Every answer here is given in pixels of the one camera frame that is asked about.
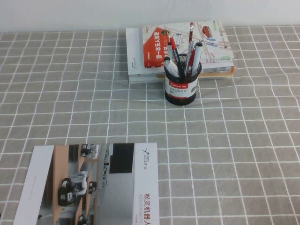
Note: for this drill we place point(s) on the red-capped black marker pen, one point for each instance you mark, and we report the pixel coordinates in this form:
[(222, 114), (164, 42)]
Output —
[(173, 43)]

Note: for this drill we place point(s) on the black mesh pen holder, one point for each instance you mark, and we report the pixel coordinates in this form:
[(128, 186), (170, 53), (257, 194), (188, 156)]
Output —
[(178, 93)]

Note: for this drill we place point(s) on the pens in holder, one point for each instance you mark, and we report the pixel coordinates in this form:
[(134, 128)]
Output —
[(189, 61)]

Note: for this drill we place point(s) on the red gel pen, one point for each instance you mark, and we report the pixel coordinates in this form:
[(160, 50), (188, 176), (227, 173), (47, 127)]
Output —
[(192, 59)]

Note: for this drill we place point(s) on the tall red pen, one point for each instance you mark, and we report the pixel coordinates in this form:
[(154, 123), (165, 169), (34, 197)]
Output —
[(191, 31)]

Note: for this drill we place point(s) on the fat white black-capped marker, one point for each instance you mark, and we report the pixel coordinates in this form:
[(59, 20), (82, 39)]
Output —
[(171, 68)]

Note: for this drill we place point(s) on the red and map cover book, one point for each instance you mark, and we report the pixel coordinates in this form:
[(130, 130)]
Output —
[(152, 47)]

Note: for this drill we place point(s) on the orange-edged book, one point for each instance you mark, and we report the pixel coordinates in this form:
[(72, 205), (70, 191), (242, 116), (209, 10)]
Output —
[(218, 71)]

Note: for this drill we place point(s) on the grey white-grid tablecloth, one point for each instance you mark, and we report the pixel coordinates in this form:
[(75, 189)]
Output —
[(234, 152)]

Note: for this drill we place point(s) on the AgileX robot photo brochure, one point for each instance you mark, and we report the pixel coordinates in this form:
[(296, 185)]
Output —
[(93, 187)]

